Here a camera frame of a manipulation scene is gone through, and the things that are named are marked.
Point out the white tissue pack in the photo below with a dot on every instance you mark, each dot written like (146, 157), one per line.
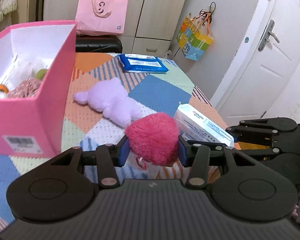
(195, 126)

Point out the colourful paper gift bag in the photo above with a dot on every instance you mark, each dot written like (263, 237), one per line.
(194, 36)

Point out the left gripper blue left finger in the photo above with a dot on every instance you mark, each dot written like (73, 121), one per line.
(123, 150)

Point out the orange makeup sponge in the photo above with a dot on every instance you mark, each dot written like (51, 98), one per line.
(3, 89)

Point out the beige wardrobe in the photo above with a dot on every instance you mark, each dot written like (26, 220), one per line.
(143, 26)

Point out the silver door handle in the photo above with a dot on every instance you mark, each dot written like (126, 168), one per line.
(267, 34)

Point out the green makeup sponge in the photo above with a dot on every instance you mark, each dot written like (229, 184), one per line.
(41, 74)

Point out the pink cardboard box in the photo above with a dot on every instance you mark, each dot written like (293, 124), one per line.
(32, 127)

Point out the black suitcase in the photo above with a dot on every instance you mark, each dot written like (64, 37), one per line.
(98, 44)

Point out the blue wet wipes pack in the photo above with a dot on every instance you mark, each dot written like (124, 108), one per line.
(136, 63)

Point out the white door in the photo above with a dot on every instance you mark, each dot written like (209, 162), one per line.
(269, 70)

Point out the pink tote bag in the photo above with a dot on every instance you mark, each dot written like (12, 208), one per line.
(101, 17)

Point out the red strawberry plush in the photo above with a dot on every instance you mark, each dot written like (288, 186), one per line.
(154, 140)

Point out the purple plush toy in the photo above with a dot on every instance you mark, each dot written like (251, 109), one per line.
(110, 98)

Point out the patchwork tablecloth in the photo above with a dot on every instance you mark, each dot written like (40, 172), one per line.
(84, 127)

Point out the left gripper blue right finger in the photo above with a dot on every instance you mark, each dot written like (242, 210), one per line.
(183, 151)

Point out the pink floral fabric scrunchie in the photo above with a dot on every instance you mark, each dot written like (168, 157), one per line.
(26, 89)

